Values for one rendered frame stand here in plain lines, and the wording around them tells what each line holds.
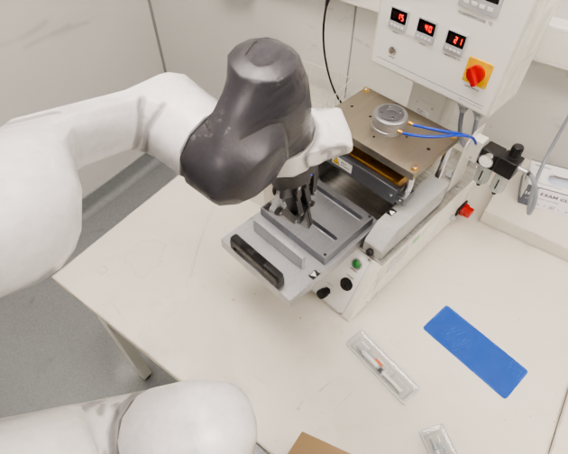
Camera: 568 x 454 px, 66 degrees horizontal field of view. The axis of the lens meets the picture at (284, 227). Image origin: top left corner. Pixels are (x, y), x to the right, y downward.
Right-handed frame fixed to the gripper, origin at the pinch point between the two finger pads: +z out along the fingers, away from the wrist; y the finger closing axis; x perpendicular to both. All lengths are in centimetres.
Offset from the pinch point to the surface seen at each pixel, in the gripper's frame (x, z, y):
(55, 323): -101, 104, 62
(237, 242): -12.6, 12.3, 8.0
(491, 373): 46, 40, -1
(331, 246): 3.9, 16.4, -2.3
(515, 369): 51, 41, -5
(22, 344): -105, 100, 75
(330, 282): 4.4, 34.9, 0.5
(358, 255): 8.2, 26.2, -6.5
